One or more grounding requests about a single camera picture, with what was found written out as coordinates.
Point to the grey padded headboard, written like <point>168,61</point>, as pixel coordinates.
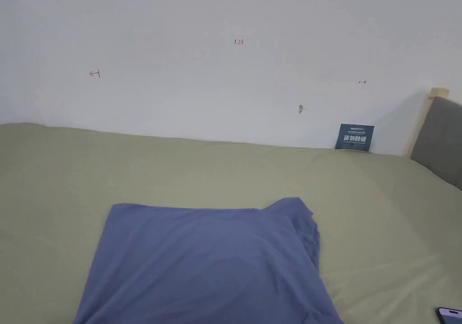
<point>438,143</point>

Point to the dark blue printed card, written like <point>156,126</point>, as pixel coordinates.
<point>354,137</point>

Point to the black smartphone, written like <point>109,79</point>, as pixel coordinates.
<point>451,315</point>

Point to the bed with pale green sheet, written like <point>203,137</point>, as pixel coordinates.
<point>72,179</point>

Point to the blue garment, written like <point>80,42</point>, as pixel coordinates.
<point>202,266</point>

